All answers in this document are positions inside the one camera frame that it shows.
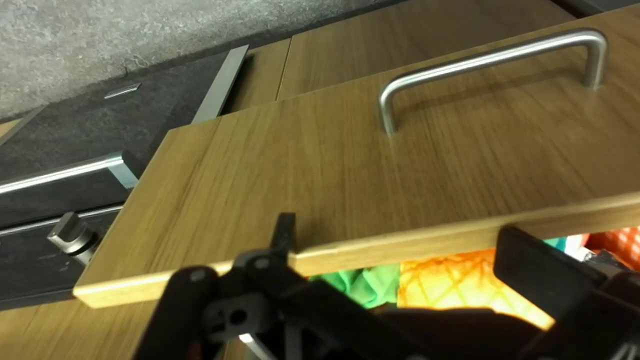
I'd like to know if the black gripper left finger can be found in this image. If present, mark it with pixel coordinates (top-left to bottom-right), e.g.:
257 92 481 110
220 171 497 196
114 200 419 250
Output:
133 210 376 360

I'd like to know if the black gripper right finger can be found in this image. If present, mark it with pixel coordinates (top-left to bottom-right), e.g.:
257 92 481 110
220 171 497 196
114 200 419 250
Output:
495 224 640 360

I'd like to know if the wooden drawer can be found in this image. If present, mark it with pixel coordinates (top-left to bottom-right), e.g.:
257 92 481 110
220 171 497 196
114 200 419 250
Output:
70 4 640 310

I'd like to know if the dark grey drawer dishwasher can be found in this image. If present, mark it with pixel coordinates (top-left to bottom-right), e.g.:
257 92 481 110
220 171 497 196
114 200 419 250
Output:
0 45 250 312

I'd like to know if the teal striped cloth toy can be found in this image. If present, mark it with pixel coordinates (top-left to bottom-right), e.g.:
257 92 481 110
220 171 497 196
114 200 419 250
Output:
544 234 592 263

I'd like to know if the red white checkered liner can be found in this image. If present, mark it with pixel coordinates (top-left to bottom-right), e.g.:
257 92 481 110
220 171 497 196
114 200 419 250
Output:
584 224 640 273

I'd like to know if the green cloth toy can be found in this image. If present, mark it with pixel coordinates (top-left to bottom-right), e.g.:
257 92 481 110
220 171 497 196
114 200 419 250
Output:
319 263 404 312

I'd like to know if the narrow wooden filler panel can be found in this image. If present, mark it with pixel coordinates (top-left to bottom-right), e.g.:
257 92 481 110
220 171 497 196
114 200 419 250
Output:
223 38 294 127

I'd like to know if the small silver drawer handle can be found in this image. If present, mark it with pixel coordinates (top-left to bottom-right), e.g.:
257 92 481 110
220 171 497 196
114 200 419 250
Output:
47 210 103 268

